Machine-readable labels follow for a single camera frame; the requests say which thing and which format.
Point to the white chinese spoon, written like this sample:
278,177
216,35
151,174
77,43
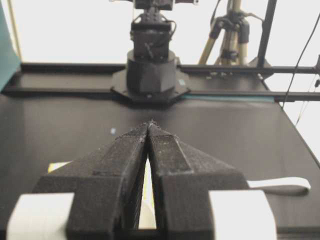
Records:
282,186

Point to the tan camera tripod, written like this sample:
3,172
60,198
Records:
234,46

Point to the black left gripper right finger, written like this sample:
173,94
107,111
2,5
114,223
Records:
182,177

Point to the white round plate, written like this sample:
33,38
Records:
147,218

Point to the black frame rail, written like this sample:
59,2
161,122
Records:
212,81

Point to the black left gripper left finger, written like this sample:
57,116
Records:
107,186

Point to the yellow striped cloth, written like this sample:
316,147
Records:
56,165

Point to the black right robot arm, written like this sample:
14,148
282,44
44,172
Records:
151,33

